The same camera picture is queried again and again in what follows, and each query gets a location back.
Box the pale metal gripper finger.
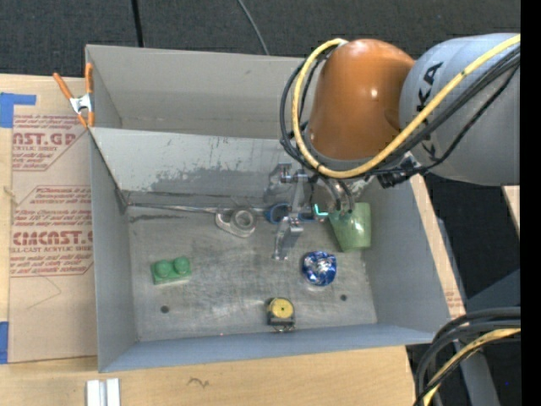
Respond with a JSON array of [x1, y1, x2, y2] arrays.
[[264, 162, 294, 205], [271, 217, 304, 261]]

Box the blue and white ball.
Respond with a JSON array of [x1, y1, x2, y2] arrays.
[[301, 250, 338, 288]]

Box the green cup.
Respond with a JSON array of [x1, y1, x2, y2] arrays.
[[328, 201, 373, 253]]

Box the grey metal bin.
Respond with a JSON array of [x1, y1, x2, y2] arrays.
[[84, 43, 451, 374]]

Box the yellow and black tape measure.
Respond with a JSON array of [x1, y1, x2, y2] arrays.
[[265, 296, 296, 334]]

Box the green toy building block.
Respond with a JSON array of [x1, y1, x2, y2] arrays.
[[150, 256, 193, 286]]

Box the brown cardboard board, red print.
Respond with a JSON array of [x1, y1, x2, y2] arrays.
[[0, 73, 467, 365]]

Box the blue ring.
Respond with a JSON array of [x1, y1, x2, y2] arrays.
[[263, 203, 285, 224]]

